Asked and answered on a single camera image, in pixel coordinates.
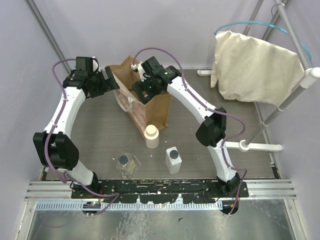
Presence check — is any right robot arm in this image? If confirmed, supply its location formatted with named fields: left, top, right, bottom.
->
left=131, top=57, right=240, bottom=197

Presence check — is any brown paper bag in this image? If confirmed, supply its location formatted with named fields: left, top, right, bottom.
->
left=109, top=56, right=171, bottom=136

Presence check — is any beige round bottle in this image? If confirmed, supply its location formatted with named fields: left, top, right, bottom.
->
left=143, top=124, right=159, bottom=149

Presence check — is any cream canvas cloth bag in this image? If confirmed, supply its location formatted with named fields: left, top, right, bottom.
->
left=210, top=30, right=305, bottom=107

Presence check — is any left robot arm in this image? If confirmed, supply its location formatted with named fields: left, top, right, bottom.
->
left=32, top=56, right=120, bottom=198

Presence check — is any grey clothes rack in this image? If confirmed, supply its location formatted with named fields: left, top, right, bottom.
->
left=239, top=0, right=320, bottom=151

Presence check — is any teal hanger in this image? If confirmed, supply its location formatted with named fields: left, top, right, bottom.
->
left=214, top=20, right=312, bottom=63

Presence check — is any white bottle black cap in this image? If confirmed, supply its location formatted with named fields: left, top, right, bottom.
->
left=165, top=146, right=182, bottom=175

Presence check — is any clear glass bottle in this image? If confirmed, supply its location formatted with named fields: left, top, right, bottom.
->
left=116, top=152, right=136, bottom=179

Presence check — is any white rack foot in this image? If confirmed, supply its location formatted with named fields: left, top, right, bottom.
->
left=225, top=140, right=283, bottom=152

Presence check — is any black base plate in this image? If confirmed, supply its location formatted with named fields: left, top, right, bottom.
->
left=71, top=178, right=251, bottom=205

